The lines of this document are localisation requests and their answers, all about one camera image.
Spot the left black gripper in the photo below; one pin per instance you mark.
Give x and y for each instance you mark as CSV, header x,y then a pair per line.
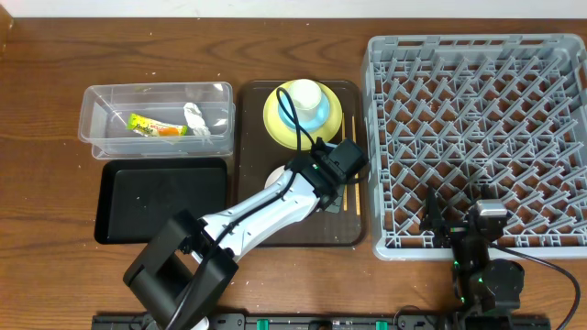
x,y
338,210

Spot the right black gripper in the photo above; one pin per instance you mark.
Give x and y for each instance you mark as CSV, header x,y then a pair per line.
x,y
432,221

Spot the white bowl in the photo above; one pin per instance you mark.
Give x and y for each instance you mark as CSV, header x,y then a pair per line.
x,y
274,176

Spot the white tissue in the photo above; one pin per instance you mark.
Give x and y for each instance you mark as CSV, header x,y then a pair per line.
x,y
195,121

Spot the yellow green snack wrapper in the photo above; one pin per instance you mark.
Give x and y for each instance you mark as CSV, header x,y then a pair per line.
x,y
148,127

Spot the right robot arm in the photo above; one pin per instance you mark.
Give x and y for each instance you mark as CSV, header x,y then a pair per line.
x,y
489,288

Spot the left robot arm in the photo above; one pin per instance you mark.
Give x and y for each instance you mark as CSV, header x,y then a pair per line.
x,y
183,271

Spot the grey dishwasher rack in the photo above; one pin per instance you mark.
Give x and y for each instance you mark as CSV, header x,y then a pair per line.
x,y
459,113

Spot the dark brown serving tray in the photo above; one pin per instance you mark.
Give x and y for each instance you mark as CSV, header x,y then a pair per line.
x,y
257,155

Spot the light blue saucer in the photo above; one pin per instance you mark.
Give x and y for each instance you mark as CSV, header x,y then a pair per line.
x,y
322,115

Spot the pale green cup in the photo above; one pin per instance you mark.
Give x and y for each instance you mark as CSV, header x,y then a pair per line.
x,y
306,96

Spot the clear plastic bin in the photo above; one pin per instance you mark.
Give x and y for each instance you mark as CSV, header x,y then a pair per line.
x,y
107,108

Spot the black plastic tray bin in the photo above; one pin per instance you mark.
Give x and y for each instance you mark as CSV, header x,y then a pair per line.
x,y
138,196

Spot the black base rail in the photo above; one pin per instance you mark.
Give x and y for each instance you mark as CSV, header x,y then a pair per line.
x,y
237,321

